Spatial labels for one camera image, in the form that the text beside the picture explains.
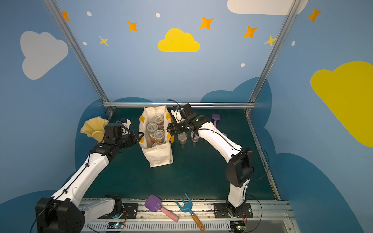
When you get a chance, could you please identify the seed jar brown seeds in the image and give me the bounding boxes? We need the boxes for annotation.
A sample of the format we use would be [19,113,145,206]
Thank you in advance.
[177,133,188,145]

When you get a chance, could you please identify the seed jar purple seeds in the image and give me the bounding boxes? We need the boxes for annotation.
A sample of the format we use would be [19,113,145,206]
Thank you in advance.
[190,132,200,143]

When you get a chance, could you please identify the white canvas bag yellow handles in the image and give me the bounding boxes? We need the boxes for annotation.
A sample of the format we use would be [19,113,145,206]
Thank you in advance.
[139,106,174,168]

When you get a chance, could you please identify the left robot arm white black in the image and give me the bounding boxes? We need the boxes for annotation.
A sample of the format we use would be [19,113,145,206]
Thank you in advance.
[32,131,144,233]

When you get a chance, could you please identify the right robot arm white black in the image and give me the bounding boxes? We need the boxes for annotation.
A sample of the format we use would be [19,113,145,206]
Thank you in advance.
[167,115,254,217]

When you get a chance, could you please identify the seed jar in bag back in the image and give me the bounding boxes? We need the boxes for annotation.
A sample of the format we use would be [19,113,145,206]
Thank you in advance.
[153,115,164,129]

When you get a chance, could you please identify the seed jar in bag middle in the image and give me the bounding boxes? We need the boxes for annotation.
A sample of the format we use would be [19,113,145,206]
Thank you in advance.
[147,122,158,136]

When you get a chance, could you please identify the yellow ruffled vase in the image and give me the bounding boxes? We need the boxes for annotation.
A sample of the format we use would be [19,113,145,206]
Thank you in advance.
[80,116,109,143]

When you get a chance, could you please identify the left circuit board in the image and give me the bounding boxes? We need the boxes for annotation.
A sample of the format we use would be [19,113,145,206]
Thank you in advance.
[106,222,125,230]

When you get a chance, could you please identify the circuit board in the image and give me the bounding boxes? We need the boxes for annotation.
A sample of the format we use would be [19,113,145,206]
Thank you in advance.
[106,222,125,230]
[229,221,247,233]

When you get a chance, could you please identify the right circuit board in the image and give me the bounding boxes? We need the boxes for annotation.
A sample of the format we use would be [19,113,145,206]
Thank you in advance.
[229,221,247,233]

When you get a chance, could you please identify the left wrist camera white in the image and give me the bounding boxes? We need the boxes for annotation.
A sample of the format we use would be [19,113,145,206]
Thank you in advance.
[119,118,131,136]

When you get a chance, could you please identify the small purple shovel pink handle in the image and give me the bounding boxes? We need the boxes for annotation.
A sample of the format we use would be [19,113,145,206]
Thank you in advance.
[211,114,220,128]

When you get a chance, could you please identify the aluminium back rail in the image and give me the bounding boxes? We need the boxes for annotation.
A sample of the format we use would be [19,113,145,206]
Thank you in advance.
[103,102,255,109]

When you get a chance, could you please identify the large purple shovel pink handle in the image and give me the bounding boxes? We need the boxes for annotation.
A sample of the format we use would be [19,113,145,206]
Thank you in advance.
[144,195,179,222]

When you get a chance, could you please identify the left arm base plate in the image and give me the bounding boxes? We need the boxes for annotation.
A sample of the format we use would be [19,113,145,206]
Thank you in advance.
[100,203,139,219]

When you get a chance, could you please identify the teal garden fork wooden handle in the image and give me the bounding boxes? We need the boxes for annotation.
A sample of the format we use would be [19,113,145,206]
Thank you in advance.
[175,193,206,232]

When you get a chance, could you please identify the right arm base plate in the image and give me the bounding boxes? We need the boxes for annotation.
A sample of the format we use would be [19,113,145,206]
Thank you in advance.
[211,203,254,218]

